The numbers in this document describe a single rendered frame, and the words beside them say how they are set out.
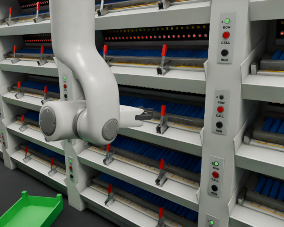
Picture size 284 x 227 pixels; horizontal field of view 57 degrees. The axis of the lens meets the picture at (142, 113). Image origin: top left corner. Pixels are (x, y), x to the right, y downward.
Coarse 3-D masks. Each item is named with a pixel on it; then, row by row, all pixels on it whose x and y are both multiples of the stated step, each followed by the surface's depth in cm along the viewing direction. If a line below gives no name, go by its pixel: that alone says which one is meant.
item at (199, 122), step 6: (156, 114) 93; (168, 114) 91; (174, 114) 90; (168, 120) 91; (174, 120) 89; (180, 120) 87; (186, 120) 86; (192, 120) 84; (198, 120) 84; (198, 126) 83
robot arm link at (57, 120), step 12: (48, 108) 53; (60, 108) 52; (72, 108) 54; (84, 108) 54; (48, 120) 53; (60, 120) 52; (72, 120) 53; (48, 132) 54; (60, 132) 52; (72, 132) 54
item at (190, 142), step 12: (84, 96) 116; (168, 96) 101; (180, 96) 97; (192, 96) 94; (156, 120) 94; (120, 132) 99; (132, 132) 95; (144, 132) 90; (168, 132) 86; (180, 132) 85; (192, 132) 83; (168, 144) 86; (180, 144) 82; (192, 144) 79
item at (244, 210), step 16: (256, 176) 85; (240, 192) 78; (256, 192) 78; (272, 192) 76; (240, 208) 77; (256, 208) 75; (272, 208) 74; (240, 224) 74; (256, 224) 72; (272, 224) 71
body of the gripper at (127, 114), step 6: (120, 108) 66; (126, 108) 67; (132, 108) 69; (138, 108) 72; (120, 114) 64; (126, 114) 65; (132, 114) 67; (138, 114) 69; (120, 120) 64; (126, 120) 65; (132, 120) 67; (138, 120) 69; (120, 126) 65; (126, 126) 66; (132, 126) 68; (138, 126) 70
